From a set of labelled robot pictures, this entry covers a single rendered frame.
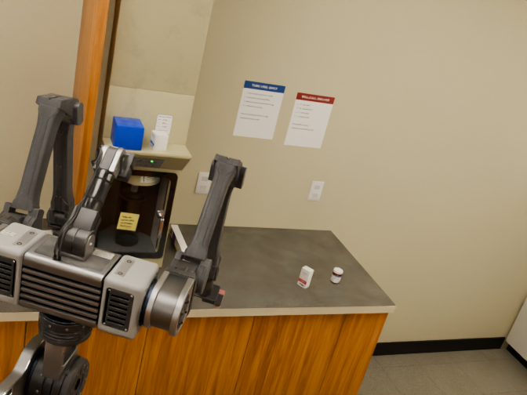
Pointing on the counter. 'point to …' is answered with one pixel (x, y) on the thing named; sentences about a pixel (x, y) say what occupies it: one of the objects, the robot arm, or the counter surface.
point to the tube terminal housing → (121, 96)
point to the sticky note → (128, 221)
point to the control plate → (149, 162)
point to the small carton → (158, 140)
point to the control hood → (181, 154)
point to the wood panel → (87, 86)
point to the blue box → (127, 133)
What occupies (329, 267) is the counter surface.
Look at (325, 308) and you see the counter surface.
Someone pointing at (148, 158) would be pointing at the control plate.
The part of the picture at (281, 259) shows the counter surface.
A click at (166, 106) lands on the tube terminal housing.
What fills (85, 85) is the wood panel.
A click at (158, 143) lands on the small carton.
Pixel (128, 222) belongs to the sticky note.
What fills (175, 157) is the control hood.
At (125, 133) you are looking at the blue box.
